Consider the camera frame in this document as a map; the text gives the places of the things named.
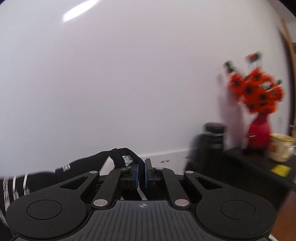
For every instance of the black cabinet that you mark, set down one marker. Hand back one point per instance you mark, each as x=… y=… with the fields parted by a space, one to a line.
x=251 y=171

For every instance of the black hooded sweatshirt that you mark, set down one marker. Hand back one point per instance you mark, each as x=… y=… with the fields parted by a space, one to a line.
x=15 y=187

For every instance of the black water bottle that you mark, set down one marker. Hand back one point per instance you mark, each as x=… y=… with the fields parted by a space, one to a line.
x=209 y=140

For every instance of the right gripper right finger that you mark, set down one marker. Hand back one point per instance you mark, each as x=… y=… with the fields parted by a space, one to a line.
x=163 y=184

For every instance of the cream ceramic mug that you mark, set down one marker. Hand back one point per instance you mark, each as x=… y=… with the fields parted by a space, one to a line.
x=281 y=147

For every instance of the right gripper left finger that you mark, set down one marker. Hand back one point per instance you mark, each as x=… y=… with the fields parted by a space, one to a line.
x=116 y=181

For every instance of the white wall socket panel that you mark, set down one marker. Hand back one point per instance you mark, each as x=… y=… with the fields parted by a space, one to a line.
x=175 y=160

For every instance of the red flower vase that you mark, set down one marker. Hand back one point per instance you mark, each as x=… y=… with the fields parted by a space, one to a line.
x=258 y=136

